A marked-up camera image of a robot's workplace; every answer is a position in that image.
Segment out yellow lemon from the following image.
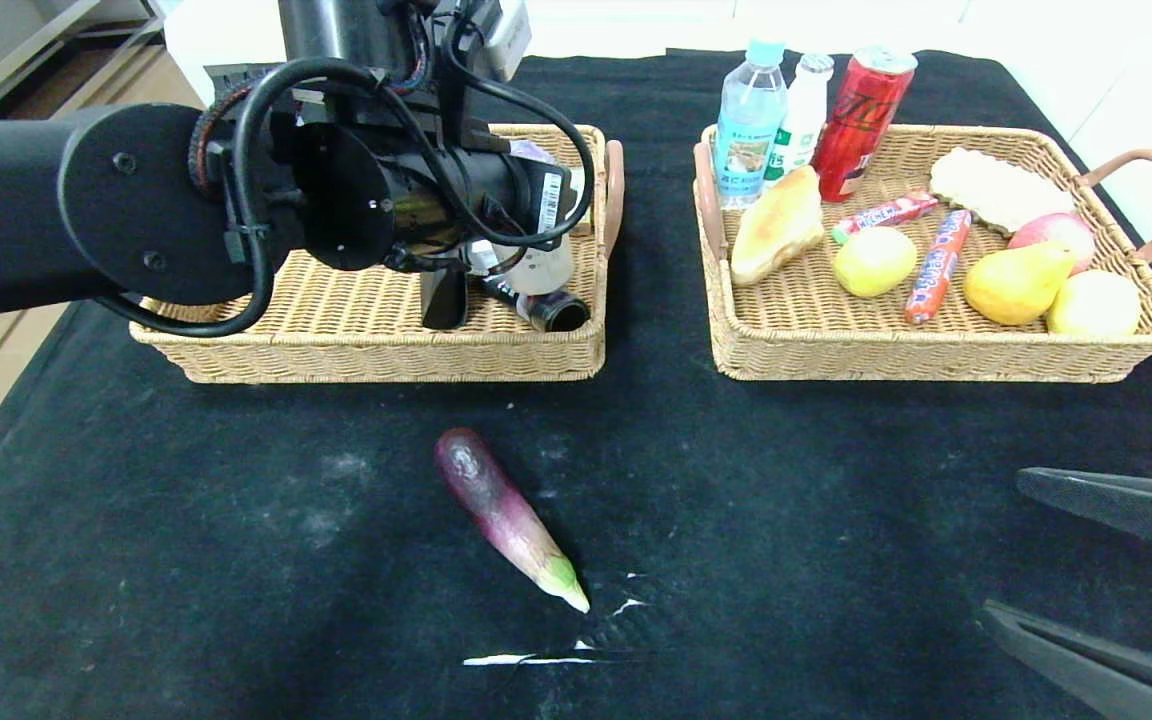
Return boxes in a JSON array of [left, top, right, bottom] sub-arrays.
[[833, 227, 918, 299]]

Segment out croissant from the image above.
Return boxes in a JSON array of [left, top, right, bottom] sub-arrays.
[[729, 165, 825, 288]]

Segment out purple eggplant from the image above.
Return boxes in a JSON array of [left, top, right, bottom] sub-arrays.
[[434, 427, 592, 614]]

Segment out white cup purple lid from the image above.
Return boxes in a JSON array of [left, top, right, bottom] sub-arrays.
[[511, 140, 577, 297]]

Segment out black glasses case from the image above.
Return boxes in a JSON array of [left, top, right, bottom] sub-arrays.
[[421, 265, 469, 331]]

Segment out round yellow fruit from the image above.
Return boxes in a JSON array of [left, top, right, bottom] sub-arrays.
[[1046, 270, 1142, 337]]

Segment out yellow pear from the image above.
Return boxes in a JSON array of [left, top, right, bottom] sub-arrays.
[[962, 242, 1074, 327]]

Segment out red peach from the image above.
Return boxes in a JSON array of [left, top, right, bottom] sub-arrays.
[[1008, 212, 1096, 276]]

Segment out long orange candy roll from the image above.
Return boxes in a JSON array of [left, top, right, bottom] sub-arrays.
[[904, 210, 974, 326]]

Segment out cream waffle biscuit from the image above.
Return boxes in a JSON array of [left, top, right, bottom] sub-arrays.
[[929, 148, 1075, 238]]

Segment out short pink candy roll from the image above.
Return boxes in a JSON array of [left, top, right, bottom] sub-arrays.
[[831, 193, 939, 246]]

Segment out red cola can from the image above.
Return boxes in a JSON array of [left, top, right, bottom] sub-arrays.
[[811, 45, 918, 204]]

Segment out white milk bottle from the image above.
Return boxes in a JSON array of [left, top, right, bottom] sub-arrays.
[[764, 53, 835, 191]]

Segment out clear water bottle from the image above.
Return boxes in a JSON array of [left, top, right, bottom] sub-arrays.
[[714, 40, 790, 212]]

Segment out thin white strip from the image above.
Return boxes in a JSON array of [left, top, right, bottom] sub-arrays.
[[463, 650, 617, 667]]

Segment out black cosmetic tube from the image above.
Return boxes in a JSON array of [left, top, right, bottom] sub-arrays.
[[481, 275, 592, 333]]

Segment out white table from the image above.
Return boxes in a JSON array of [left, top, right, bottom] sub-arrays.
[[164, 0, 1012, 106]]

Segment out wicker basket brown handles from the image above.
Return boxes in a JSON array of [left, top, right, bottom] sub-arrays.
[[693, 124, 1152, 385], [126, 123, 627, 386]]

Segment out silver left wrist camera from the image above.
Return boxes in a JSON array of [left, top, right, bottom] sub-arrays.
[[481, 0, 533, 83]]

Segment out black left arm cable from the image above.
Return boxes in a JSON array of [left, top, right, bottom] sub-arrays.
[[96, 0, 597, 339]]

